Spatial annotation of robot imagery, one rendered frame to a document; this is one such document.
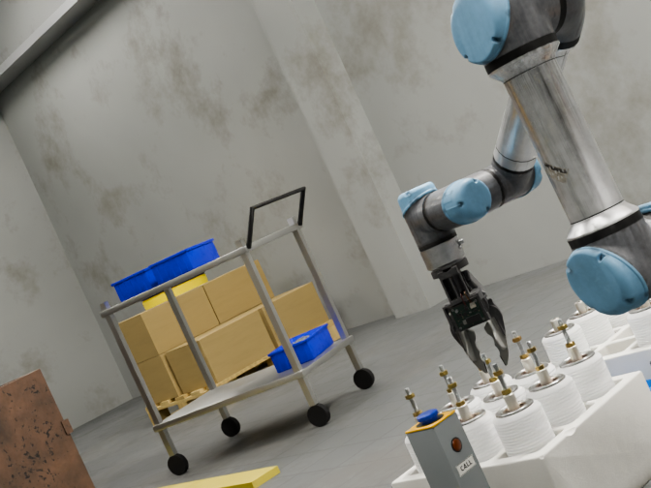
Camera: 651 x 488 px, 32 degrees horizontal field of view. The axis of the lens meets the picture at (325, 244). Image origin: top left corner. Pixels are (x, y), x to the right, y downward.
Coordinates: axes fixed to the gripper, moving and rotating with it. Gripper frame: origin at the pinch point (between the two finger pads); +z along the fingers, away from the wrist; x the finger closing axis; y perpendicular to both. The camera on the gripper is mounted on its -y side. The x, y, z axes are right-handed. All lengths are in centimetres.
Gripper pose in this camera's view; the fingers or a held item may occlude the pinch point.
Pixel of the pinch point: (493, 361)
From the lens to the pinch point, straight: 211.3
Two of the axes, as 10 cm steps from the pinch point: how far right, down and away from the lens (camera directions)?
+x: 8.9, -4.0, -2.4
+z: 4.2, 9.1, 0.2
